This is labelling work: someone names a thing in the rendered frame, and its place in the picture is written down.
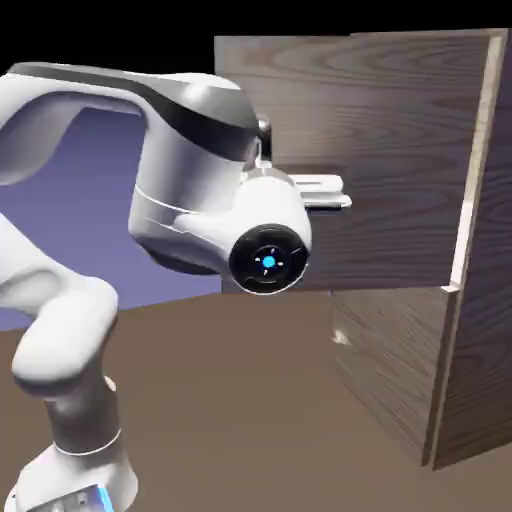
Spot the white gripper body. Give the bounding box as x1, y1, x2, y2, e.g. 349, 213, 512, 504
288, 173, 354, 210

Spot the large wooden cabinet door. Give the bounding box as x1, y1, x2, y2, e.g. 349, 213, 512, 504
213, 28, 509, 296

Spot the small wooden cabinet door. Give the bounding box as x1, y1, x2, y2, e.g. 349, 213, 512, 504
329, 285, 461, 468

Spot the wooden cabinet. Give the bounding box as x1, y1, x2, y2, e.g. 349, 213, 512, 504
213, 27, 512, 472

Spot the shiny metal door handle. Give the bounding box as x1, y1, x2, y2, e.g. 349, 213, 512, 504
255, 114, 276, 168

